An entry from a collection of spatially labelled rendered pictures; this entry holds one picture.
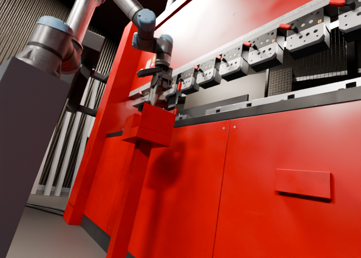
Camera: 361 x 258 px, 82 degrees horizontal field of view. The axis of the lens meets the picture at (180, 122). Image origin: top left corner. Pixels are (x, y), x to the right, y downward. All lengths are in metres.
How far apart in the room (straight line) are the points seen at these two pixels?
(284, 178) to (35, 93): 0.83
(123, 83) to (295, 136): 1.99
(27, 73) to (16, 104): 0.10
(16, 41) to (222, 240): 4.17
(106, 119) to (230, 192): 1.69
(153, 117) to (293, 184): 0.56
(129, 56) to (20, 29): 2.35
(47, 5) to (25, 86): 4.11
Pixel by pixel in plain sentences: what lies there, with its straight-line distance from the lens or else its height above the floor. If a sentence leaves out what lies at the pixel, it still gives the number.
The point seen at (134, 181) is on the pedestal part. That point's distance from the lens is 0.93.
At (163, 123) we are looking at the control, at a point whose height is 0.75.
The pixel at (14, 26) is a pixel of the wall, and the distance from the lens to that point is 4.52.
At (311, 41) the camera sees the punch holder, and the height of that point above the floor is 1.18.
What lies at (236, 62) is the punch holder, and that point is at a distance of 1.28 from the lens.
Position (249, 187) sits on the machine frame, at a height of 0.55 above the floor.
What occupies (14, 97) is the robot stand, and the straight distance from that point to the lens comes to 0.79.
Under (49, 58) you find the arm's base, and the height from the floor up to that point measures 0.83.
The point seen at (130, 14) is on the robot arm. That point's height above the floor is 1.14.
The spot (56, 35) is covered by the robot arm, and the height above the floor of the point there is 0.93.
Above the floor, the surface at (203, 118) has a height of 0.86.
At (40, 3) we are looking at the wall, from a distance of 4.83.
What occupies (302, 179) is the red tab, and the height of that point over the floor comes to 0.59.
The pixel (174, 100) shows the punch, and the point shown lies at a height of 1.12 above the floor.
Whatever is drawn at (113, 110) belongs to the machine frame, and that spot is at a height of 1.13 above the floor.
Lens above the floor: 0.51
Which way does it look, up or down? 17 degrees up
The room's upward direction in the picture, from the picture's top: 11 degrees clockwise
